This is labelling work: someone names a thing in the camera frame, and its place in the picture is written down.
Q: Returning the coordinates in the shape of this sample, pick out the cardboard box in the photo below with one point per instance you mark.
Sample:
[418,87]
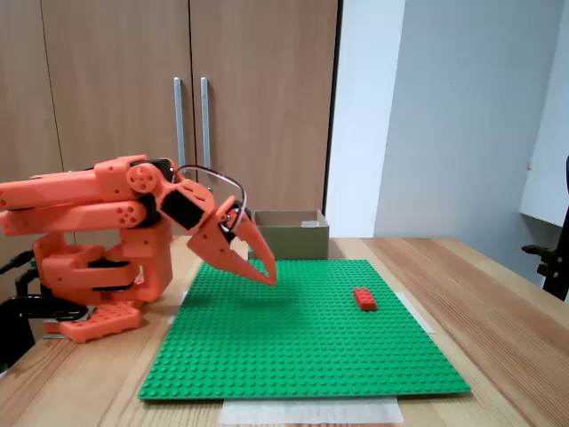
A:
[298,242]

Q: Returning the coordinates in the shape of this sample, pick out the green lego baseplate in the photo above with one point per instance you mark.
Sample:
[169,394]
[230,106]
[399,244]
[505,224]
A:
[302,347]

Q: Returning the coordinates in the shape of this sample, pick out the red lego block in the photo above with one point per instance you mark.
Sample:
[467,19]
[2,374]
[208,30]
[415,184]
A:
[365,300]

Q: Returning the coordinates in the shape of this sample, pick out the masking tape strip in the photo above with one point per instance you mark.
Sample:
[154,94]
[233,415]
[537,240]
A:
[311,411]
[420,316]
[178,309]

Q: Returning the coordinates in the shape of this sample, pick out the wooden cabinet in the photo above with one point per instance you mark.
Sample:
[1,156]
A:
[266,44]

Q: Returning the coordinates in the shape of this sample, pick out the black table clamp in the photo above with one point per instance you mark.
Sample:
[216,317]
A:
[44,307]

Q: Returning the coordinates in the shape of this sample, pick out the black stand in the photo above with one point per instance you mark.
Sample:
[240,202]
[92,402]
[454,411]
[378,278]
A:
[555,271]

